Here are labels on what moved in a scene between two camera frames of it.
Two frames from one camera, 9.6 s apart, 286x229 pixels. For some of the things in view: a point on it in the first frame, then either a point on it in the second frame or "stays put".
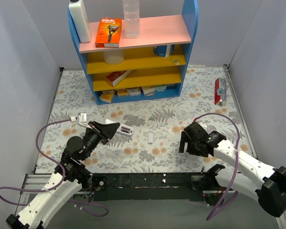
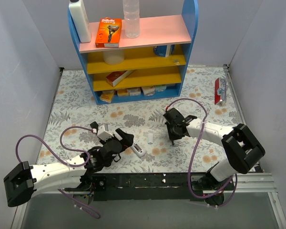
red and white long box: x=115 y=78 stays put
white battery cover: x=150 y=138 stays put
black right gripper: x=189 y=143 to x=171 y=129
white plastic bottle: x=81 y=19 stays put
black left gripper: x=99 y=133 to x=119 y=142
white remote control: x=123 y=130 to x=138 y=150
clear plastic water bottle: x=131 y=11 stays put
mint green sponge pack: x=160 y=88 stays put
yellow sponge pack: x=123 y=92 stays put
